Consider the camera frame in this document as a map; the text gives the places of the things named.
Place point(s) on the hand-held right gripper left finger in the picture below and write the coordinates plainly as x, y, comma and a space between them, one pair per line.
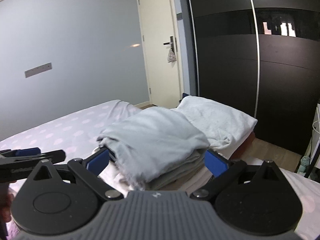
96, 163

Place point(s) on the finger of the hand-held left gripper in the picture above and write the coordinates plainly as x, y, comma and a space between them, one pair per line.
27, 152
56, 155

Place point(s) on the grey wall plate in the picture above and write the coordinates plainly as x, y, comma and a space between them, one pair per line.
38, 70

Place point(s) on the grey light switch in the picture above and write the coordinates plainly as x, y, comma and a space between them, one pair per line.
179, 16

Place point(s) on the white pillow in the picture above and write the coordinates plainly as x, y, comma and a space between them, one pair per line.
220, 120

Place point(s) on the small teal object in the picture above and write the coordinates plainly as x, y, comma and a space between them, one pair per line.
304, 165

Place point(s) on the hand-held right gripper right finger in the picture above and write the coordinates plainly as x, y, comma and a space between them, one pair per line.
216, 163

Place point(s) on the blue object behind pillow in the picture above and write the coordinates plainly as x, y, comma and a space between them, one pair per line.
186, 96

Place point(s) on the light grey garment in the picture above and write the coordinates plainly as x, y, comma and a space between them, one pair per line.
155, 140

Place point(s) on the polka dot bed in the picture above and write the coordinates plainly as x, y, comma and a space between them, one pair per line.
50, 130

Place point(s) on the small patterned pouch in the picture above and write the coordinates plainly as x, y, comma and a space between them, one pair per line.
171, 56

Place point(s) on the black sliding wardrobe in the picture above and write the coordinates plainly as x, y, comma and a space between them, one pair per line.
275, 80

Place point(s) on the white furniture with black leg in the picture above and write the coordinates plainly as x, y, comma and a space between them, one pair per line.
316, 142

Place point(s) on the cream door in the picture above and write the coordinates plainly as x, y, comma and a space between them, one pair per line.
160, 55

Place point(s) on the person's left hand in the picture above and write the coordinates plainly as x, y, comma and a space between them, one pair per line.
5, 205

